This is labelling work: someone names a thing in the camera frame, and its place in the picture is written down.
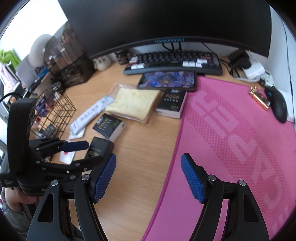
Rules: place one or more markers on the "dark acrylic drawer organizer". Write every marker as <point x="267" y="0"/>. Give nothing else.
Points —
<point x="66" y="58"/>

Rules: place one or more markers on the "dark mechanical keyboard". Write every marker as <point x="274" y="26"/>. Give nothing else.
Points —
<point x="195" y="61"/>

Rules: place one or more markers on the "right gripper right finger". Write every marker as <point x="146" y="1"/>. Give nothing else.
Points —
<point x="196" y="177"/>

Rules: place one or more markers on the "small ceramic vase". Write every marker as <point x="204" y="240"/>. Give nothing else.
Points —
<point x="102" y="63"/>

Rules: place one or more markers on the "pink desk mat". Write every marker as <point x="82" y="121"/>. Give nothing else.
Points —
<point x="232" y="137"/>

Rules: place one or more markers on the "small black sachet box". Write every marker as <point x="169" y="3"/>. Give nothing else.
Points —
<point x="101" y="148"/>

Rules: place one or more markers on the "black white edged box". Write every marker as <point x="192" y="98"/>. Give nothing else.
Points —
<point x="109" y="127"/>

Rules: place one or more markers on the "white power adapter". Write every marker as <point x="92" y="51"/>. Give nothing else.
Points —
<point x="256" y="71"/>

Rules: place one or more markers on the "black gold text box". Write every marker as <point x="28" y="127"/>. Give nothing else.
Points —
<point x="172" y="103"/>

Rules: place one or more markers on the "long white red-text sachet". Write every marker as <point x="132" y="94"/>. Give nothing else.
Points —
<point x="77" y="128"/>

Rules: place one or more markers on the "bagged bread slice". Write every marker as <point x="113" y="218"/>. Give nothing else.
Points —
<point x="132" y="103"/>

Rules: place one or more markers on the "white round fan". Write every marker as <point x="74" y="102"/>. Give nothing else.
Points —
<point x="36" y="55"/>

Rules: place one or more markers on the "white packet red circle logo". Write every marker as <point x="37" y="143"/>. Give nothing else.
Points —
<point x="66" y="157"/>

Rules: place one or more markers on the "gold lighter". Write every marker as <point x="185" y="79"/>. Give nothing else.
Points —
<point x="259" y="97"/>

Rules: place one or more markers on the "black wire basket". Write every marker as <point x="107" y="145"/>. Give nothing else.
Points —
<point x="53" y="113"/>

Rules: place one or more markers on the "black curved monitor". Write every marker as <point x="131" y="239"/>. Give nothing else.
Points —
<point x="104" y="27"/>

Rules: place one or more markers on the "smartphone with lit screen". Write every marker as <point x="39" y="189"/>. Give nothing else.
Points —
<point x="180" y="80"/>

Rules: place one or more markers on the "black computer mouse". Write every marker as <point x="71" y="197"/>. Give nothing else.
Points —
<point x="277" y="103"/>

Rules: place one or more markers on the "person's left hand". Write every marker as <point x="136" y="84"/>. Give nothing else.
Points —
<point x="15" y="199"/>

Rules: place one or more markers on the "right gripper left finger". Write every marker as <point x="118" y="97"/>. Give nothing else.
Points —
<point x="101" y="176"/>

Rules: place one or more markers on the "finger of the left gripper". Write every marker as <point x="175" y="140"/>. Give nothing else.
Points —
<point x="69" y="145"/>
<point x="76" y="165"/>

